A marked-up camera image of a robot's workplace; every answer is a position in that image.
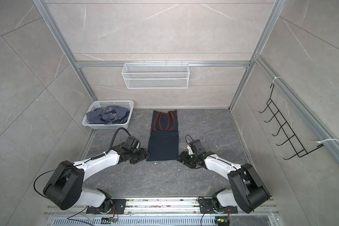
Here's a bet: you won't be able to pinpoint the white plastic laundry basket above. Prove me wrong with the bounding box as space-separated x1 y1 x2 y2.
82 100 134 130

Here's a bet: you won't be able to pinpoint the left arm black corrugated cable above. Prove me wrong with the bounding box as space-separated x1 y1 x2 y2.
90 127 132 161

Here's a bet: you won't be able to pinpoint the grey blue tank top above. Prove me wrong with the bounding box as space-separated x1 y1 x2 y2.
86 105 130 125

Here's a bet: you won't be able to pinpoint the navy tank top red trim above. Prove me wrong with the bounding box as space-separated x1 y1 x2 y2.
147 110 179 162

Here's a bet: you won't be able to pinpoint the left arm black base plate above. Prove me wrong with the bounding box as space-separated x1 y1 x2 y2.
86 199 127 215

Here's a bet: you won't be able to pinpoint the aluminium frame profiles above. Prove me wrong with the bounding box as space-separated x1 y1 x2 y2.
34 1 339 164

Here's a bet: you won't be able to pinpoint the small circuit board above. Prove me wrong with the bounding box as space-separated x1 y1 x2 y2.
100 217 118 225

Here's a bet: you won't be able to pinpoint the white slotted cable duct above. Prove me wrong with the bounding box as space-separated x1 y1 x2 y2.
52 216 216 226

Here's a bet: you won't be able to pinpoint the white zip tie lower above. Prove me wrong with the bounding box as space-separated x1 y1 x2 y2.
316 138 339 144

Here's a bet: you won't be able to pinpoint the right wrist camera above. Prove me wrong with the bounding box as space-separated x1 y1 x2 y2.
187 139 206 155

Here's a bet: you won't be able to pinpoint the aluminium mounting rail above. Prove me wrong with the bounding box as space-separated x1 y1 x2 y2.
43 197 280 217

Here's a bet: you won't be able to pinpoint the black wire hook rack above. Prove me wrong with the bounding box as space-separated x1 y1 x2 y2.
259 84 324 160

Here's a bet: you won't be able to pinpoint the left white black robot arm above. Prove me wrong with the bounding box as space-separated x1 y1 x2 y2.
42 137 149 213

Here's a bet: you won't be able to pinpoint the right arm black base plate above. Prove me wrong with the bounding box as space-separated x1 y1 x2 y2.
197 197 238 214

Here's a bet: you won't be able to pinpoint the white wire mesh wall basket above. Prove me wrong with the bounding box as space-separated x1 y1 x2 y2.
121 63 190 89

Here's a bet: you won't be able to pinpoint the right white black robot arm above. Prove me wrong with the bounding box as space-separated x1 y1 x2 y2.
177 139 271 213

